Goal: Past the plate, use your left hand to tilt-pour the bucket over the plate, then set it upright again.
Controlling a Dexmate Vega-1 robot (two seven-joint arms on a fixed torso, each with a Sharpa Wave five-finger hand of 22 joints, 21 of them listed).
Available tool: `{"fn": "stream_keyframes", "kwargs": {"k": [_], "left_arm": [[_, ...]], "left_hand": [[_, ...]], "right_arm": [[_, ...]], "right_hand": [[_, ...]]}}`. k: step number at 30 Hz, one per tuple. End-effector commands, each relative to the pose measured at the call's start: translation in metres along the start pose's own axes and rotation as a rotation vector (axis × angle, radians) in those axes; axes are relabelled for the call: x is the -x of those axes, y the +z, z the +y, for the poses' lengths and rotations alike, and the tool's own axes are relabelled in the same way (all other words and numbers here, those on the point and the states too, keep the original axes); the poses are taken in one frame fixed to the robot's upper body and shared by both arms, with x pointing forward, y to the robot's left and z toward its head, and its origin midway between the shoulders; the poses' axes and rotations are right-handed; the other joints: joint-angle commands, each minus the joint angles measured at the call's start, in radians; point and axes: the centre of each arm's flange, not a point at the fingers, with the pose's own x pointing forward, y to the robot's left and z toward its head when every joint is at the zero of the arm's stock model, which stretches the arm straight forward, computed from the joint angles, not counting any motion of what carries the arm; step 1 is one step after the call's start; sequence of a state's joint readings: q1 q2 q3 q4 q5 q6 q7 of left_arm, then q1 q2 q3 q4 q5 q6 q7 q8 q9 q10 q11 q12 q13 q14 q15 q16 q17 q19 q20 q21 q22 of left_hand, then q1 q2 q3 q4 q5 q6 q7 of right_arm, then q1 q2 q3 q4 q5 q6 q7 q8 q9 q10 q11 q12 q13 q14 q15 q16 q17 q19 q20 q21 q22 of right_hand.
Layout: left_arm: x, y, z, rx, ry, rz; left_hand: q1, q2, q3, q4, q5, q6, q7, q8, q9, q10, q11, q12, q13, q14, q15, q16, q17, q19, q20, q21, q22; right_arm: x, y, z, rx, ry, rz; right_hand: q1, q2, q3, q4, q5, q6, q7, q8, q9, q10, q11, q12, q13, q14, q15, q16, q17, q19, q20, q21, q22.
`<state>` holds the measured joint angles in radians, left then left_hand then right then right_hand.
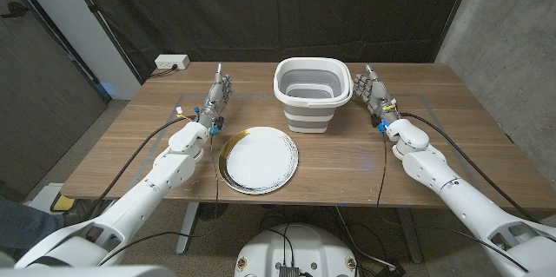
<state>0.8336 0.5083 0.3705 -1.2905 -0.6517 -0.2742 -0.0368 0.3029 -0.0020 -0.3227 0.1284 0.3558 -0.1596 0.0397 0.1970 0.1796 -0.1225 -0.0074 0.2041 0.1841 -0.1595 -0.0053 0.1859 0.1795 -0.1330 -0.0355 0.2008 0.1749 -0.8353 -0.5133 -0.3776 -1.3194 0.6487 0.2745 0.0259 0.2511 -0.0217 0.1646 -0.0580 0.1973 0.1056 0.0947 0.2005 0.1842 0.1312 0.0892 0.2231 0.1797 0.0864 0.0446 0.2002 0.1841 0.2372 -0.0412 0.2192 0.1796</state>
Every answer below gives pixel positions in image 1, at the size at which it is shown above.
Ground grey table leg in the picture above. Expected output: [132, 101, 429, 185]
[394, 207, 425, 264]
[175, 201, 201, 255]

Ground dark door handle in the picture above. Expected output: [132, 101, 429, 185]
[0, 1, 30, 20]

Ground grey module on torso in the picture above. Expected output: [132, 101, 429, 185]
[277, 264, 301, 277]

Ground black backdrop stand pole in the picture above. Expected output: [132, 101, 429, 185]
[60, 0, 144, 85]
[434, 0, 479, 63]

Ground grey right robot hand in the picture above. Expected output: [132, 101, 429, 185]
[352, 63, 400, 126]

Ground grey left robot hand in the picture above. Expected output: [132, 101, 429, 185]
[197, 63, 235, 127]

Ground black backdrop curtain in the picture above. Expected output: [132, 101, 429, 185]
[64, 0, 479, 85]

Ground white robot torso base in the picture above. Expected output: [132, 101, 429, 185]
[234, 223, 361, 277]

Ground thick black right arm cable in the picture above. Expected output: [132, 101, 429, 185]
[399, 111, 544, 226]

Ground blue jeans leg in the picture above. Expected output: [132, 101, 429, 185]
[0, 196, 66, 252]

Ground black power adapter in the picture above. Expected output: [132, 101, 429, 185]
[376, 261, 407, 277]

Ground white floor cable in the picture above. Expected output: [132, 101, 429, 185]
[334, 205, 396, 269]

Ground white grey collapsible bucket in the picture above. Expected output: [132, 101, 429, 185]
[273, 56, 354, 135]

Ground white power outlet box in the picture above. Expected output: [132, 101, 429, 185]
[154, 54, 191, 70]

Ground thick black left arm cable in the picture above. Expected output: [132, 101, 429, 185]
[86, 114, 199, 221]

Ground white floor platform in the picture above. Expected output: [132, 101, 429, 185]
[25, 182, 66, 215]

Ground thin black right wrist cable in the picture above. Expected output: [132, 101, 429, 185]
[375, 132, 388, 208]

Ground black outlet cable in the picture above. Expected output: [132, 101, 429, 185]
[149, 63, 179, 79]

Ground yellow black foot pedal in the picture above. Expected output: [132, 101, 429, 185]
[50, 192, 77, 213]

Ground white plate with gold rim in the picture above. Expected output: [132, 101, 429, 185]
[217, 126, 300, 195]

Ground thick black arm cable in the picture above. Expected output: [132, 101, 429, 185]
[86, 114, 199, 221]
[399, 111, 544, 226]

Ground thin black left wrist cable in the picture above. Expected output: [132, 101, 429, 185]
[209, 132, 220, 218]

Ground white robot chest edge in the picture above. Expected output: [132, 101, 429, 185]
[0, 265, 177, 277]

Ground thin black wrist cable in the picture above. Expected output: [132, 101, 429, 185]
[375, 132, 388, 208]
[209, 132, 220, 218]

